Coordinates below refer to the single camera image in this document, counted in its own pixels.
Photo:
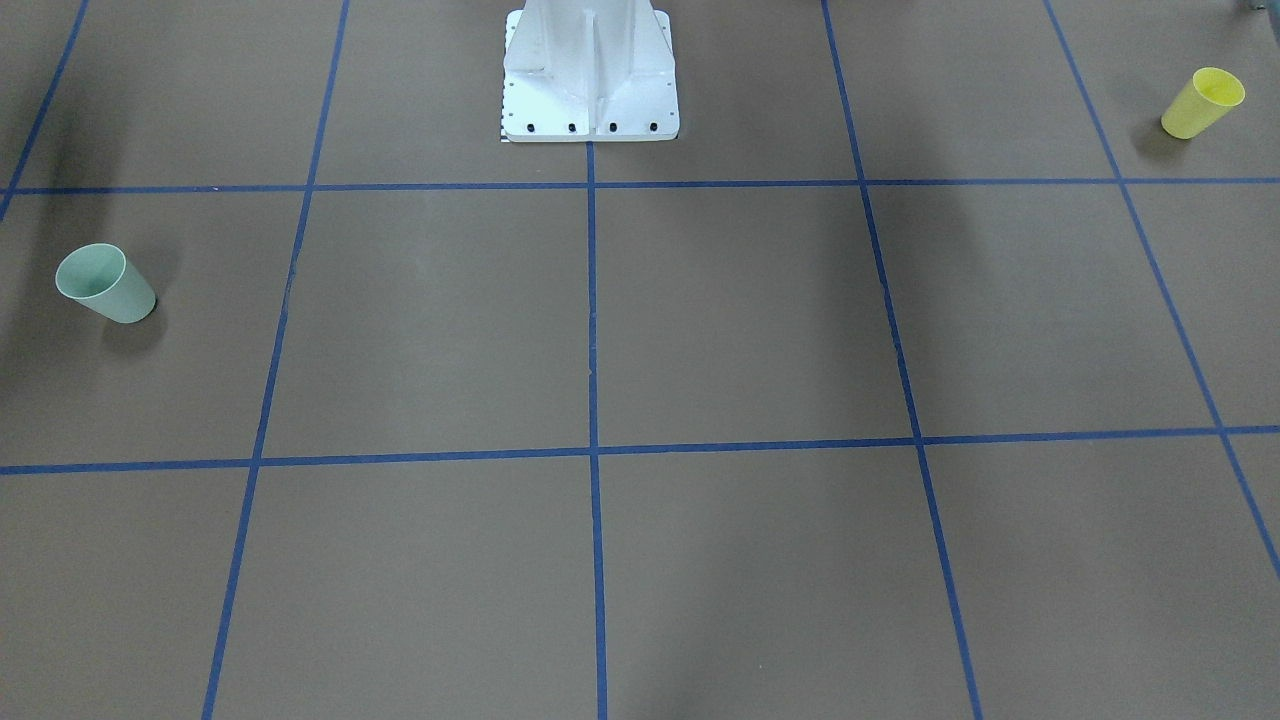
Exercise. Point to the white pedestal column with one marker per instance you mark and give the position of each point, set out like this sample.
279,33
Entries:
589,71

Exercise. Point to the yellow plastic cup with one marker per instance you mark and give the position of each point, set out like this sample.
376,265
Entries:
1208,96

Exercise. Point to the green plastic cup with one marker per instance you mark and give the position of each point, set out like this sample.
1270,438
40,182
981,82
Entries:
101,277

